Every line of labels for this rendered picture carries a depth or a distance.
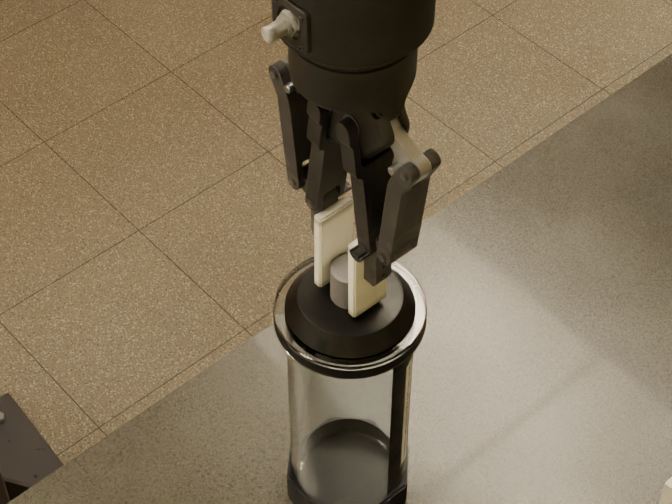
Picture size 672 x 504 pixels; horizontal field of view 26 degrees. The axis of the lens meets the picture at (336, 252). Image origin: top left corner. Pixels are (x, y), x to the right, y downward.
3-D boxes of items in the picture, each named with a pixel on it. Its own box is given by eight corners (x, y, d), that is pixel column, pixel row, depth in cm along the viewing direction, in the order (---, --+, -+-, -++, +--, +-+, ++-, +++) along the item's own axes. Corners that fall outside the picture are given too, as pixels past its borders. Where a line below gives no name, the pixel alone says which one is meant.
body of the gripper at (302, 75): (254, 14, 83) (261, 131, 90) (353, 90, 79) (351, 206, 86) (352, -40, 86) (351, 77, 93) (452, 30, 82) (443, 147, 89)
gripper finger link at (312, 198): (323, 111, 87) (308, 96, 87) (307, 220, 96) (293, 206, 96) (372, 82, 88) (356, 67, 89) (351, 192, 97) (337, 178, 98)
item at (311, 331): (441, 331, 103) (446, 270, 98) (344, 400, 99) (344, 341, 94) (355, 257, 108) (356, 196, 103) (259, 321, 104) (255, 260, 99)
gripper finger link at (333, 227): (320, 221, 95) (313, 215, 96) (320, 289, 101) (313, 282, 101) (354, 199, 97) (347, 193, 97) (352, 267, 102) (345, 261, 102)
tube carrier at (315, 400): (442, 477, 118) (459, 311, 102) (342, 556, 113) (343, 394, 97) (353, 395, 123) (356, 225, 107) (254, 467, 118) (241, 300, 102)
